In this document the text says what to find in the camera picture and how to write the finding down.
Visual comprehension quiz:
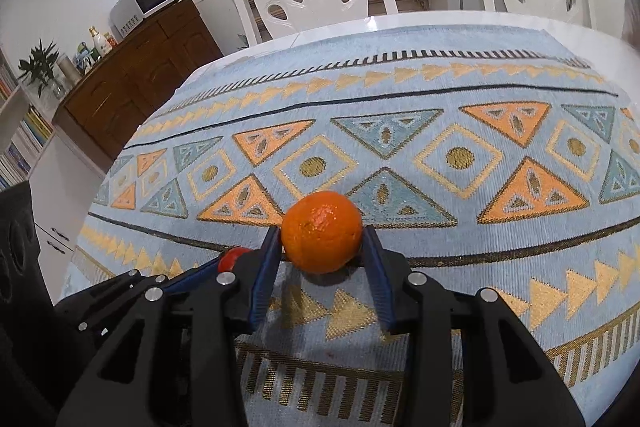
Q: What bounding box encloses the red tomato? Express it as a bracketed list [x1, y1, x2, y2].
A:
[218, 246, 250, 273]

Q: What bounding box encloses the large orange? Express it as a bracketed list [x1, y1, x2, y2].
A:
[280, 191, 363, 275]

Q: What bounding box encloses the brown wooden sideboard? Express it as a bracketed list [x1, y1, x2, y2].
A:
[53, 0, 222, 171]

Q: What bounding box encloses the bookshelf with books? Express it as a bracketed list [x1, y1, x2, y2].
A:
[0, 54, 53, 191]

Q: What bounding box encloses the blue patterned table cloth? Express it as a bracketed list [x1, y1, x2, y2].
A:
[65, 26, 639, 424]

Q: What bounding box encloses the white bottle on sideboard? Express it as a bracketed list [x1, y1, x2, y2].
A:
[89, 26, 113, 57]

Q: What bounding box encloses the grey canister on sideboard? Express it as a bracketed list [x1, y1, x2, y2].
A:
[56, 53, 81, 86]

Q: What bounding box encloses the small green plant on sideboard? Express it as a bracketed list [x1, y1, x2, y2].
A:
[18, 40, 66, 101]

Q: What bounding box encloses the white microwave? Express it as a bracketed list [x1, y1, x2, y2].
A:
[110, 0, 177, 39]

